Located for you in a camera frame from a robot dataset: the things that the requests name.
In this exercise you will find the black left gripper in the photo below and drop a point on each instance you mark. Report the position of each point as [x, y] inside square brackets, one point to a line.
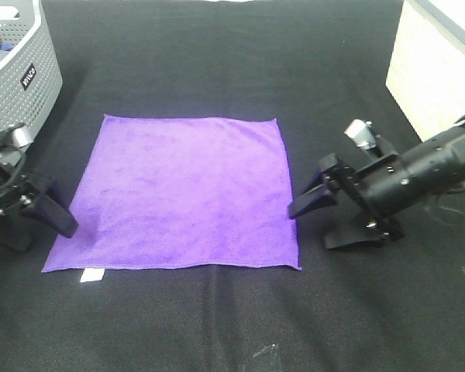
[33, 195]

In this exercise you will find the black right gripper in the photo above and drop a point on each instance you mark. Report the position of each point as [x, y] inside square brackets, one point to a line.
[381, 189]

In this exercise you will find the purple microfiber towel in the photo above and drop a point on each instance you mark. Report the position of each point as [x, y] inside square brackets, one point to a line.
[177, 193]

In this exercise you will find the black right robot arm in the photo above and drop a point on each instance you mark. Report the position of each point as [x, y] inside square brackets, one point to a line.
[437, 164]

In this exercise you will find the grey perforated laundry basket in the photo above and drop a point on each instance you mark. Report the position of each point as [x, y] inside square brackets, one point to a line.
[30, 78]

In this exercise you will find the black table cloth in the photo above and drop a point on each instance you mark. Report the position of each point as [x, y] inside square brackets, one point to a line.
[311, 65]

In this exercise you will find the clear tape piece front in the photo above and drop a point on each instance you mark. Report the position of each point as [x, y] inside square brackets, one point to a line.
[264, 360]

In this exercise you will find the white storage bin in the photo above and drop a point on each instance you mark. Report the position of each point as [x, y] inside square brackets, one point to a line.
[426, 74]

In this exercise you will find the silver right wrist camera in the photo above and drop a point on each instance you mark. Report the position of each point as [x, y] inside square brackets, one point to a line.
[363, 137]

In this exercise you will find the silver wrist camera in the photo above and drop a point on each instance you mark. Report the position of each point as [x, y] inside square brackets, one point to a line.
[14, 141]
[363, 137]

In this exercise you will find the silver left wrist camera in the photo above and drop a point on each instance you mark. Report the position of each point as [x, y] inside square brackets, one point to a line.
[14, 141]

